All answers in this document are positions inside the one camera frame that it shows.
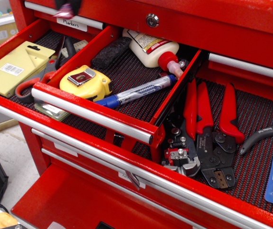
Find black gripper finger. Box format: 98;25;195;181
71;0;82;13
54;0;66;9

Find silver round drawer lock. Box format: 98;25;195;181
146;13;160;28

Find white ribbed plastic part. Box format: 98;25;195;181
61;39;88;58

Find red bottom open drawer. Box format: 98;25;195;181
11;165;192;229

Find white markers label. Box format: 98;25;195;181
56;18;88;32

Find yellow object bottom left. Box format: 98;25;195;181
0;212;18;229

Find grey handled cutter pliers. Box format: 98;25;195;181
239;125;273;156

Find small red glue tube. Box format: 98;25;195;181
53;2;75;19

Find white wood glue bottle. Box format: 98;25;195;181
122;29;183;79

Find red small open drawer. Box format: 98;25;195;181
31;26;202;147

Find yellow tape measure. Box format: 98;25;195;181
60;65;113;102

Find black foam eraser block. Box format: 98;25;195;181
91;37;132;69

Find blue BIC marker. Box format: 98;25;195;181
95;75;177;108

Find yellow flat card package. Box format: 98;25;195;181
0;41;55;98

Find clear small plastic case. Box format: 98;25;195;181
34;103;70;122

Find red tool chest cabinet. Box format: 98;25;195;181
9;0;273;229

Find red and grey scissors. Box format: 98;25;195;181
15;35;76;103

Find red handled wire stripper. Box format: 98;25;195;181
162;79;201;177

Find red handled crimping tool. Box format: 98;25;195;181
196;82;245;189

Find red wide open drawer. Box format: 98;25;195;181
0;19;273;229

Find small silver bolt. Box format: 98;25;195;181
178;60;186;69

